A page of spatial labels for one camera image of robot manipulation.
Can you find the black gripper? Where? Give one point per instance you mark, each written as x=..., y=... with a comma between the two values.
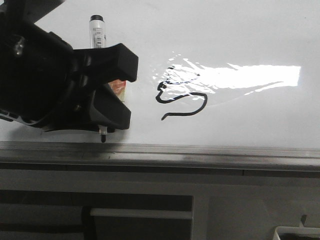
x=44, y=82

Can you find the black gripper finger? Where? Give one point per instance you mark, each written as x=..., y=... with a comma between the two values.
x=106, y=109

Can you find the white marker with taped pad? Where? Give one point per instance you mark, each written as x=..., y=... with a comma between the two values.
x=98, y=40

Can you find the white shelf bar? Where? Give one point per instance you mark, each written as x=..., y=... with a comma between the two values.
x=141, y=213

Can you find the white whiteboard with metal frame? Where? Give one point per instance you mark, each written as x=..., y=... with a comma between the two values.
x=221, y=84

